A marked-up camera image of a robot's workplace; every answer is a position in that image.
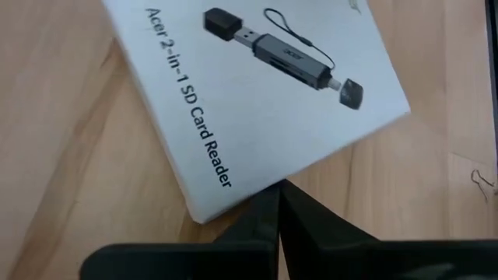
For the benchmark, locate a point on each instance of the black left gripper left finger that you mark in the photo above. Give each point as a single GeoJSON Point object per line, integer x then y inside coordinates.
{"type": "Point", "coordinates": [241, 260]}

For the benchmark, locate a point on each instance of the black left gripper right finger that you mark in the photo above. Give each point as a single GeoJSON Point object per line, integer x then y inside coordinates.
{"type": "Point", "coordinates": [350, 260]}

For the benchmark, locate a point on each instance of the white card reader box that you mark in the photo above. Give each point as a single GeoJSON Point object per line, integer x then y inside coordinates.
{"type": "Point", "coordinates": [253, 128]}

